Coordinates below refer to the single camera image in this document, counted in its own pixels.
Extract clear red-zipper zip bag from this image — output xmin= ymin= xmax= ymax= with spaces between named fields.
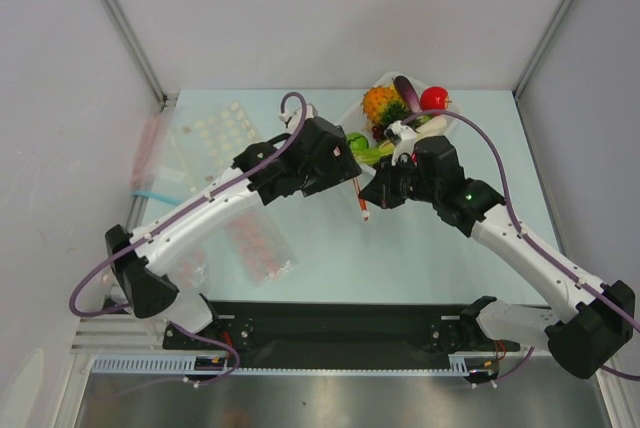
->
xmin=350 ymin=176 xmax=371 ymax=222

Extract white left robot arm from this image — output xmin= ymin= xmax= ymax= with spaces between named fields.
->
xmin=105 ymin=135 xmax=361 ymax=348

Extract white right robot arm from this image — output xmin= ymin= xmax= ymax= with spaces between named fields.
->
xmin=360 ymin=152 xmax=639 ymax=379

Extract clear pink-dotted zip bag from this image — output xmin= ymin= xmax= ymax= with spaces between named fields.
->
xmin=224 ymin=210 xmax=298 ymax=286

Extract clear cream-dotted zip bag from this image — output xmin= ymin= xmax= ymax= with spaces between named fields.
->
xmin=169 ymin=101 xmax=260 ymax=193

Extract clear red-patterned zip bag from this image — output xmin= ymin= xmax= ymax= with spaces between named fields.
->
xmin=169 ymin=248 xmax=208 ymax=294

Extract green toy melon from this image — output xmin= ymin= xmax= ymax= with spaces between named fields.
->
xmin=347 ymin=132 xmax=369 ymax=153

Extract green toy celery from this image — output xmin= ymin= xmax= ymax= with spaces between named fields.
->
xmin=353 ymin=141 xmax=395 ymax=166

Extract white toy radish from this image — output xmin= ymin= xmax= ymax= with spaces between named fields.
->
xmin=415 ymin=116 xmax=448 ymax=136

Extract dark toy grapes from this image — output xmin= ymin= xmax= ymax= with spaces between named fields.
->
xmin=371 ymin=124 xmax=388 ymax=143

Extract red toy apple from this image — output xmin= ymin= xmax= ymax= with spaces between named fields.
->
xmin=420 ymin=86 xmax=450 ymax=111

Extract purple toy eggplant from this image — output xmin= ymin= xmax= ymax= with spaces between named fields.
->
xmin=393 ymin=75 xmax=422 ymax=113

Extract orange toy pineapple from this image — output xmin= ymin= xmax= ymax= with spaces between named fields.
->
xmin=362 ymin=86 xmax=409 ymax=126

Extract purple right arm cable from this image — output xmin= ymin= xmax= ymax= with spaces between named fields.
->
xmin=392 ymin=108 xmax=640 ymax=389

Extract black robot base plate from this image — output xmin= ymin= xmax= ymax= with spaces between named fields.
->
xmin=162 ymin=301 xmax=516 ymax=364

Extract slotted white cable duct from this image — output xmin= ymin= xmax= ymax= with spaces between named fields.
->
xmin=91 ymin=353 xmax=495 ymax=377

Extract right aluminium frame post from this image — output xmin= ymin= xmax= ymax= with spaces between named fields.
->
xmin=512 ymin=0 xmax=577 ymax=104

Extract aluminium frame post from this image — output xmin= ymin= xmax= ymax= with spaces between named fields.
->
xmin=99 ymin=0 xmax=168 ymax=108
xmin=512 ymin=0 xmax=577 ymax=104

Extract left aluminium frame post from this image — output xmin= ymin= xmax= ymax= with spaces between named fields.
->
xmin=99 ymin=0 xmax=168 ymax=108

